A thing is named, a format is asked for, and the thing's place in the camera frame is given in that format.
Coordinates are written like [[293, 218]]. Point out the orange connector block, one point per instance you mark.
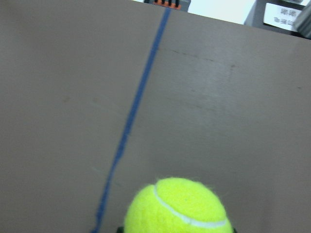
[[174, 4]]

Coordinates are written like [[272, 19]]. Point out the tennis ball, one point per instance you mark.
[[176, 205]]

